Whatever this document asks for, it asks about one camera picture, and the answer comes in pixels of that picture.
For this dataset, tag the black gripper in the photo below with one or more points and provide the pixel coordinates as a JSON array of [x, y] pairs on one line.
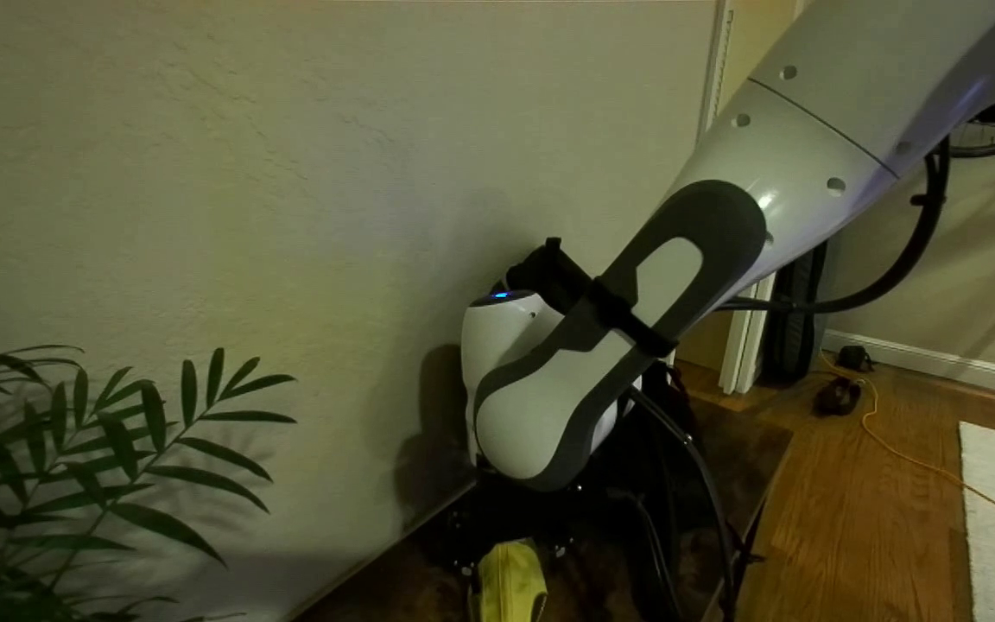
[[538, 515]]

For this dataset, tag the yellow fabric pouch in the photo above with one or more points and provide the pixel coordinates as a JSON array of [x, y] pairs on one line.
[[513, 581]]

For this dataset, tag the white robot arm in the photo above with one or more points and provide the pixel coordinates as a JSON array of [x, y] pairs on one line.
[[822, 105]]

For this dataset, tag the black object on floor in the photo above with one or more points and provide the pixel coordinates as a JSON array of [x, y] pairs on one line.
[[837, 398]]

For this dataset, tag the green palm plant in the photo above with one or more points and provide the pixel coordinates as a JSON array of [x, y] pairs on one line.
[[118, 442]]

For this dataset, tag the white baseboard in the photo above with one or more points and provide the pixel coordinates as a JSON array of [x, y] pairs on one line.
[[950, 365]]

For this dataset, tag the white door frame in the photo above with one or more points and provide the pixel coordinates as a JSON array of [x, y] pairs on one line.
[[746, 348]]

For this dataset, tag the black upright post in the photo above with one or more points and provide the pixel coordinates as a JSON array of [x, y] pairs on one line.
[[797, 317]]

